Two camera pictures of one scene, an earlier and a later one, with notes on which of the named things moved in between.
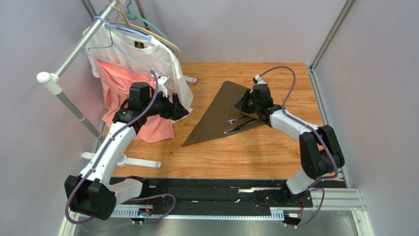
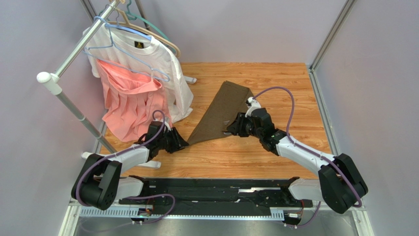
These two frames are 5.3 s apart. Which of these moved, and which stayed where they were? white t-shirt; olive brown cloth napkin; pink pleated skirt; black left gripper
Moved: black left gripper
Stayed: pink pleated skirt; olive brown cloth napkin; white t-shirt
